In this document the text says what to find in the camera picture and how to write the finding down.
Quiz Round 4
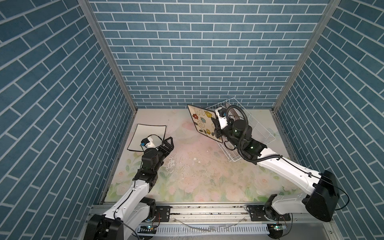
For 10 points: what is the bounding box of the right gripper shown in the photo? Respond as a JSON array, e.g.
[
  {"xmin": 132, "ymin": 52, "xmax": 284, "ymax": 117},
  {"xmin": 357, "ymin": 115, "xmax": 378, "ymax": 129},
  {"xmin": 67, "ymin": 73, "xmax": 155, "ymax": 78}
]
[{"xmin": 212, "ymin": 114, "xmax": 244, "ymax": 151}]

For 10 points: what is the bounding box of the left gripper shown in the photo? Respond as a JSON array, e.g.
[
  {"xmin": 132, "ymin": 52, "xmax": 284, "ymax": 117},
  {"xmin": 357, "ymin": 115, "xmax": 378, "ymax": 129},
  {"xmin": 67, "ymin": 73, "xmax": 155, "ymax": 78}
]
[{"xmin": 152, "ymin": 136, "xmax": 174, "ymax": 175}]

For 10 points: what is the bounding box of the floral black square plate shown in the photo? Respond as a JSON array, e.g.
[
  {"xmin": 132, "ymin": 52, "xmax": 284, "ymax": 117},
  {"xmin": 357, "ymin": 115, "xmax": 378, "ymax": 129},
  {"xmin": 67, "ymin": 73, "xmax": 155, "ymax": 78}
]
[{"xmin": 187, "ymin": 105, "xmax": 223, "ymax": 143}]

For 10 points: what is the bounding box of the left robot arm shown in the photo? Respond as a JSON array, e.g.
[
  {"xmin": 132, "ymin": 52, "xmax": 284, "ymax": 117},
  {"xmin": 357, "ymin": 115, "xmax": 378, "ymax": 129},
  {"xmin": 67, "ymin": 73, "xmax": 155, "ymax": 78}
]
[{"xmin": 84, "ymin": 137, "xmax": 174, "ymax": 240}]

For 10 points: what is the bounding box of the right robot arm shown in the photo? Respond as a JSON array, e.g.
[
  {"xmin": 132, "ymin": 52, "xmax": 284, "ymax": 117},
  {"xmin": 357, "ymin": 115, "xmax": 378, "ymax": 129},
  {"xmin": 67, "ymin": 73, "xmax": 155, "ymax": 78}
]
[{"xmin": 212, "ymin": 117, "xmax": 340, "ymax": 222}]

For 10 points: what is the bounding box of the round plate orange sunburst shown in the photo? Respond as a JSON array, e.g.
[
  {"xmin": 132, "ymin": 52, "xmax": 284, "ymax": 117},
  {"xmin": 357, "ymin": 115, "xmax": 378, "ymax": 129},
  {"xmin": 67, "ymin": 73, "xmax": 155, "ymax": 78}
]
[{"xmin": 228, "ymin": 108, "xmax": 242, "ymax": 121}]

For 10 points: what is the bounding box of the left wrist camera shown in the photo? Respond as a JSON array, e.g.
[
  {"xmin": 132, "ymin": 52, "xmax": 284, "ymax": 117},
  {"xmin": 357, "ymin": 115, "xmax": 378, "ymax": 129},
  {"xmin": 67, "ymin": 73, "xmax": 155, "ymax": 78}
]
[{"xmin": 140, "ymin": 137, "xmax": 156, "ymax": 150}]

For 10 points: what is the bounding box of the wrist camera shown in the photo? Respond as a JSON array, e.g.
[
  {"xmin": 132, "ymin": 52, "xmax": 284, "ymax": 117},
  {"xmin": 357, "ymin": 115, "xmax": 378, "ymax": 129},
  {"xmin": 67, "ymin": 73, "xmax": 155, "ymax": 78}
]
[
  {"xmin": 215, "ymin": 107, "xmax": 228, "ymax": 129},
  {"xmin": 140, "ymin": 137, "xmax": 156, "ymax": 150}
]

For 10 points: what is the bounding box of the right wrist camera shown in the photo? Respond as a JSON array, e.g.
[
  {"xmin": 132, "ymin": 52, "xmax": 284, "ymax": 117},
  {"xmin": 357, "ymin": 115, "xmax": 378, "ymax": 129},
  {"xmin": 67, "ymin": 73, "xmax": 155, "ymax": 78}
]
[{"xmin": 215, "ymin": 107, "xmax": 228, "ymax": 129}]

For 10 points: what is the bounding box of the white wire dish rack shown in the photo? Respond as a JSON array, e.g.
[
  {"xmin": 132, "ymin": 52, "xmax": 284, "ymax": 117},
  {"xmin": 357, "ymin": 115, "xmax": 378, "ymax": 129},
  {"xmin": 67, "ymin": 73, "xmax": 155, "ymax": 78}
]
[{"xmin": 208, "ymin": 98, "xmax": 276, "ymax": 162}]

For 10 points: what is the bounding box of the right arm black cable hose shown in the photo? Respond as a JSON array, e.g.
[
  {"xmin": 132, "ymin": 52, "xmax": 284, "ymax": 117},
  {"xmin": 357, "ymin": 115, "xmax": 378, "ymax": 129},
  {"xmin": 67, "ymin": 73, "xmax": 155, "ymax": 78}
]
[{"xmin": 225, "ymin": 104, "xmax": 283, "ymax": 164}]

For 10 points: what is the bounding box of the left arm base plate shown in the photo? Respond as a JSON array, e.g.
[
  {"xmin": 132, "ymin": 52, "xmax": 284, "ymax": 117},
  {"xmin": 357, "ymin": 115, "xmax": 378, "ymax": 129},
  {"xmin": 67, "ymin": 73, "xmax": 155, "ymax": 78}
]
[{"xmin": 155, "ymin": 206, "xmax": 171, "ymax": 223}]

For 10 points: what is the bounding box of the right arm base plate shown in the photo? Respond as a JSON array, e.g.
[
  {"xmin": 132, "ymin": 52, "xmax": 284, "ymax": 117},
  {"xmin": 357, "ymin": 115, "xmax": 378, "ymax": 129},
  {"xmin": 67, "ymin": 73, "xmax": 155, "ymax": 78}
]
[{"xmin": 246, "ymin": 205, "xmax": 292, "ymax": 223}]

